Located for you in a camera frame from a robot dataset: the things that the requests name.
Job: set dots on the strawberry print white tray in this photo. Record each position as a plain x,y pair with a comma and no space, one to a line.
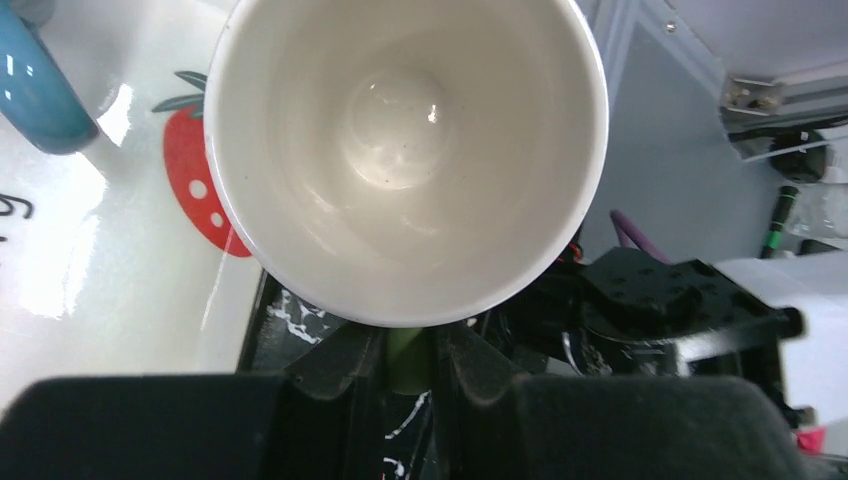
102,271

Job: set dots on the light green mug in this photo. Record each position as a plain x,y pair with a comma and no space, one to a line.
406,164

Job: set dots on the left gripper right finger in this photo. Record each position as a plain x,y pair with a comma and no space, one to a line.
492,420

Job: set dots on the aluminium frame rail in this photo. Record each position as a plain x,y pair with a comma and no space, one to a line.
768,65

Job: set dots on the teal blue mug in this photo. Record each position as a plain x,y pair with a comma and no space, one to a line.
36,97

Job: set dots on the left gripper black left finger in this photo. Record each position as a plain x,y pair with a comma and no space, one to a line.
320,418

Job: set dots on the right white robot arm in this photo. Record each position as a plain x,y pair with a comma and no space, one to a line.
780,324

